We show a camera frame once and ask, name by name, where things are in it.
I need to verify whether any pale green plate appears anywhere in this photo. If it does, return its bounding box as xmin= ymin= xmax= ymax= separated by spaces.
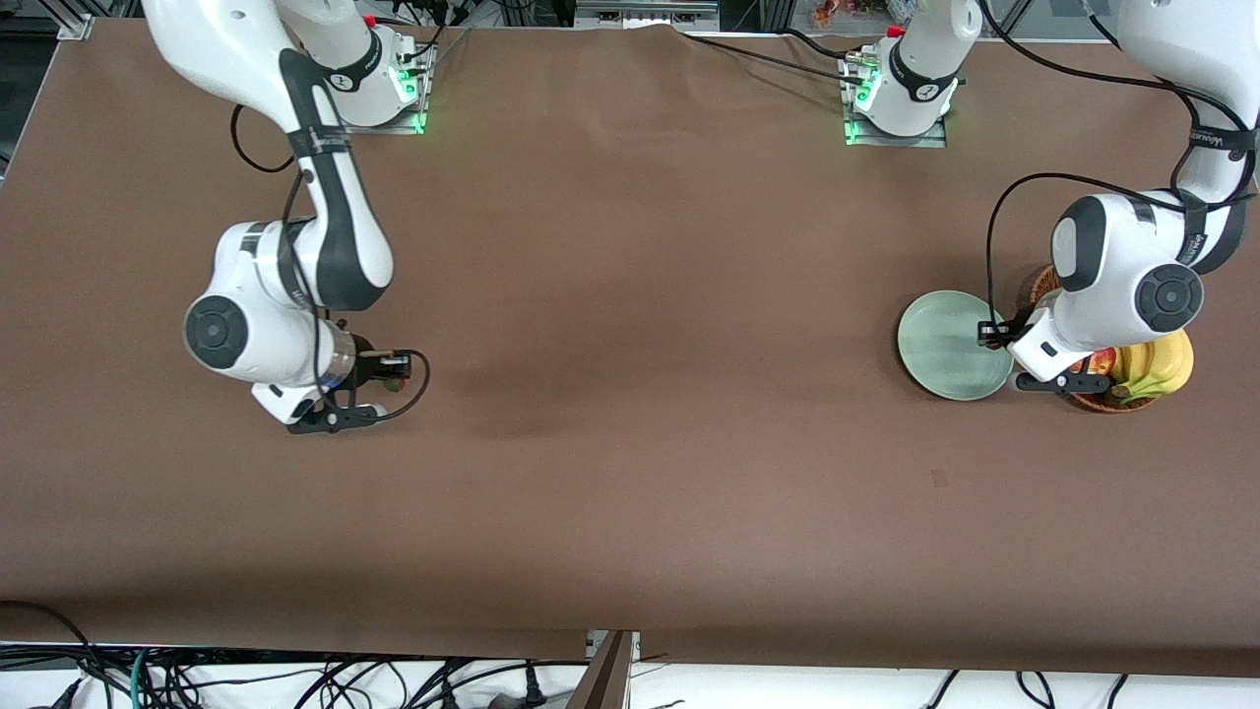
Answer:
xmin=897 ymin=290 xmax=1016 ymax=402

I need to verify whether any brown wicker basket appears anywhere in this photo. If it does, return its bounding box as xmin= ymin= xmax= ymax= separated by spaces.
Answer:
xmin=1030 ymin=264 xmax=1167 ymax=414

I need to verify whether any yellow banana bunch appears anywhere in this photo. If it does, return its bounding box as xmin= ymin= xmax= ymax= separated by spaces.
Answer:
xmin=1110 ymin=330 xmax=1195 ymax=404

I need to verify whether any brown table cover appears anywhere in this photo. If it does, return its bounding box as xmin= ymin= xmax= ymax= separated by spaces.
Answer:
xmin=0 ymin=18 xmax=1260 ymax=680

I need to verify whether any grey box with ports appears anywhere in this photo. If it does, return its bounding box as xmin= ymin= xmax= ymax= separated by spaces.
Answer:
xmin=576 ymin=0 xmax=720 ymax=31

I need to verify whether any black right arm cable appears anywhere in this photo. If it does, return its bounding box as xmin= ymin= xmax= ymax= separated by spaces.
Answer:
xmin=230 ymin=98 xmax=433 ymax=425

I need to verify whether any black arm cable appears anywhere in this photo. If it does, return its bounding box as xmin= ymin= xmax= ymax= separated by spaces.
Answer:
xmin=230 ymin=98 xmax=433 ymax=425
xmin=979 ymin=0 xmax=1260 ymax=341

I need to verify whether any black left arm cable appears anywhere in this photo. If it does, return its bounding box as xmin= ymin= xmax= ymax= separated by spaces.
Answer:
xmin=979 ymin=0 xmax=1260 ymax=341

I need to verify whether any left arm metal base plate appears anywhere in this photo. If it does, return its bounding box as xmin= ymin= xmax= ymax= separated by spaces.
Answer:
xmin=844 ymin=54 xmax=949 ymax=149

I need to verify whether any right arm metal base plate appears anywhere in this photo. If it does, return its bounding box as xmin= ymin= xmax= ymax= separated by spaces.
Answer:
xmin=324 ymin=44 xmax=428 ymax=136

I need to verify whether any black cable across table cover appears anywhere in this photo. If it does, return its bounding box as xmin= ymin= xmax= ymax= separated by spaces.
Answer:
xmin=677 ymin=28 xmax=869 ymax=82

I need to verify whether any metal frame post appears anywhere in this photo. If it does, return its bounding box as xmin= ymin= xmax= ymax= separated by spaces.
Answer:
xmin=566 ymin=630 xmax=642 ymax=709

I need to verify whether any black looped floor cable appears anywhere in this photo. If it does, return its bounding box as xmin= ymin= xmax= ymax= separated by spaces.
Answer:
xmin=0 ymin=600 xmax=101 ymax=695

